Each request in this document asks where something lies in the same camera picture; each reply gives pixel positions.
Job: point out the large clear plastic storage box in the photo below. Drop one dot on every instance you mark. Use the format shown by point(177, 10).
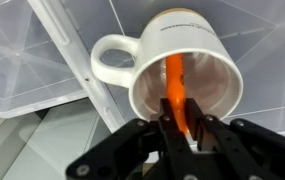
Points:
point(268, 50)

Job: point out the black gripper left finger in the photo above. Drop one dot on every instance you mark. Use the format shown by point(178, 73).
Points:
point(132, 150)

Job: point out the white ceramic mug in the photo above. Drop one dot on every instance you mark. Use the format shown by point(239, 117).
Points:
point(188, 36)

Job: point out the orange marker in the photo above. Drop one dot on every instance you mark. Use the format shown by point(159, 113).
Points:
point(175, 86)

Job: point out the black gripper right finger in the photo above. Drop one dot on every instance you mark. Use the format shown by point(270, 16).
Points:
point(248, 153)

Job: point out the small clear plastic storage box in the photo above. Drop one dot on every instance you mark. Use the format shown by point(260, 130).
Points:
point(22, 60)

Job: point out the white partition post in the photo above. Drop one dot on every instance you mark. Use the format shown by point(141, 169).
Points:
point(48, 146)

